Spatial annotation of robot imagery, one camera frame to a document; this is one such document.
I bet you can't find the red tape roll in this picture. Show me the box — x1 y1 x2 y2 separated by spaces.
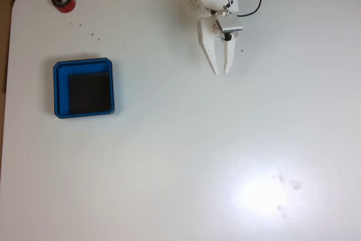
51 0 76 14

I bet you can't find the blue square box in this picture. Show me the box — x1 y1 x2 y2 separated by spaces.
52 57 116 119

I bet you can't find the silver gripper camera box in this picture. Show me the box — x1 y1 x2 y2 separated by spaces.
218 15 244 42

